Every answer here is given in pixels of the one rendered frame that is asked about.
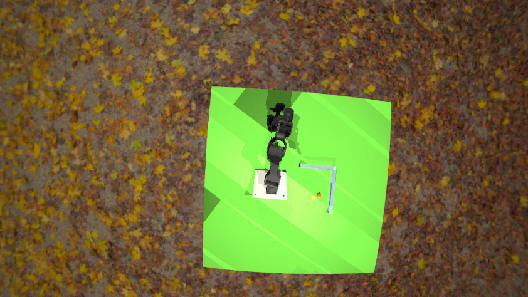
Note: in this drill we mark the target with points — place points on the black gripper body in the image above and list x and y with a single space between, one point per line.
279 107

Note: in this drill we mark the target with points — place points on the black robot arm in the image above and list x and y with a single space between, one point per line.
274 152

